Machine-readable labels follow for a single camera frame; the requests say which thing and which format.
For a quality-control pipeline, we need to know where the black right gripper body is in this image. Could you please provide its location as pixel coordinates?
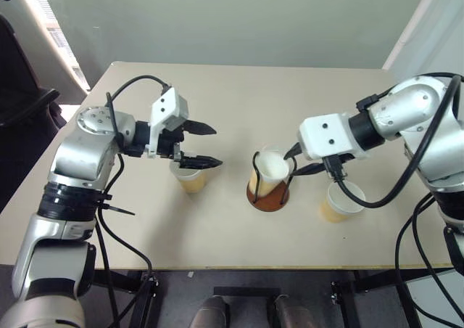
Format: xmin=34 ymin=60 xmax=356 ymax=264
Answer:
xmin=295 ymin=143 xmax=359 ymax=170

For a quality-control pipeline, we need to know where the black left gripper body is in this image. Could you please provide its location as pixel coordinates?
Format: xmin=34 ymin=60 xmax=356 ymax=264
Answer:
xmin=157 ymin=120 xmax=190 ymax=163

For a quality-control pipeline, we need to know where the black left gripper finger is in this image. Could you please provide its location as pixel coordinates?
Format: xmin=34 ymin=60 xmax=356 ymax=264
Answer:
xmin=183 ymin=119 xmax=218 ymax=137
xmin=176 ymin=154 xmax=223 ymax=171

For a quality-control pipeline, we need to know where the tan paper cup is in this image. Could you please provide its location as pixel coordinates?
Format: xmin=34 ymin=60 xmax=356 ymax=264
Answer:
xmin=169 ymin=160 xmax=212 ymax=194
xmin=257 ymin=144 xmax=291 ymax=198
xmin=320 ymin=181 xmax=367 ymax=224

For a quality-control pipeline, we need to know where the black zip tie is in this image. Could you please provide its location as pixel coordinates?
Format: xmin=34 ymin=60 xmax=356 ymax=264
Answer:
xmin=96 ymin=193 xmax=136 ymax=217

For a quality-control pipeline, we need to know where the dark rounded shape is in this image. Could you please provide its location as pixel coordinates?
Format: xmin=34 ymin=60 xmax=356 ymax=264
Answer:
xmin=189 ymin=295 xmax=230 ymax=328

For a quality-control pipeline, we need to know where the black chair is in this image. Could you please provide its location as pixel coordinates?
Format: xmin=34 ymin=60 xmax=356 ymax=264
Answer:
xmin=0 ymin=14 xmax=70 ymax=213

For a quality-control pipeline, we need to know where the window with blinds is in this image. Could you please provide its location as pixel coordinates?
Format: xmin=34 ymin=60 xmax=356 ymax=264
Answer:
xmin=16 ymin=0 xmax=91 ymax=93

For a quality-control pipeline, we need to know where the white floor panel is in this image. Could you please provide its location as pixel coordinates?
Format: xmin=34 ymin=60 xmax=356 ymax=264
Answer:
xmin=405 ymin=268 xmax=464 ymax=328

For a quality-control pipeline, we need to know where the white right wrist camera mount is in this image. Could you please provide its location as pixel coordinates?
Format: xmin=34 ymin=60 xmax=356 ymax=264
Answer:
xmin=297 ymin=112 xmax=371 ymax=162

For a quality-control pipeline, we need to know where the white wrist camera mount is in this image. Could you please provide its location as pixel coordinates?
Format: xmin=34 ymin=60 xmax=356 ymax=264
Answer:
xmin=297 ymin=112 xmax=371 ymax=162
xmin=146 ymin=87 xmax=190 ymax=159

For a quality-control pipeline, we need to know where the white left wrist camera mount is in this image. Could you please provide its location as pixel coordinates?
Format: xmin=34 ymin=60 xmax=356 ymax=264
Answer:
xmin=146 ymin=87 xmax=190 ymax=159

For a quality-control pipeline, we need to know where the wire cup holder wooden base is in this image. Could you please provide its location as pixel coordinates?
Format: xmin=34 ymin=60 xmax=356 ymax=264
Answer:
xmin=246 ymin=149 xmax=299 ymax=213

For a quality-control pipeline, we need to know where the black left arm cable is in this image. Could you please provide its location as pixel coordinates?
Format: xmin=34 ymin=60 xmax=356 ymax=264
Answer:
xmin=93 ymin=74 xmax=171 ymax=328

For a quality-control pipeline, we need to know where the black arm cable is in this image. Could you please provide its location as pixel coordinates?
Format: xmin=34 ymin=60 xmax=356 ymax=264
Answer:
xmin=323 ymin=74 xmax=464 ymax=209
xmin=93 ymin=74 xmax=171 ymax=328

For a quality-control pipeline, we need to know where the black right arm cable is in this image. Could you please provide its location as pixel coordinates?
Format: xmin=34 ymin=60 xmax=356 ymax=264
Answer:
xmin=323 ymin=74 xmax=464 ymax=209

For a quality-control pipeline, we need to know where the thin black body cable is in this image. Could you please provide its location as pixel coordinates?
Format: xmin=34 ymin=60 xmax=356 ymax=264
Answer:
xmin=394 ymin=192 xmax=464 ymax=328

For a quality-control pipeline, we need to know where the black table frame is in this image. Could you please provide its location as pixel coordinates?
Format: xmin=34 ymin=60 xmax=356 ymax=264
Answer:
xmin=92 ymin=268 xmax=454 ymax=328

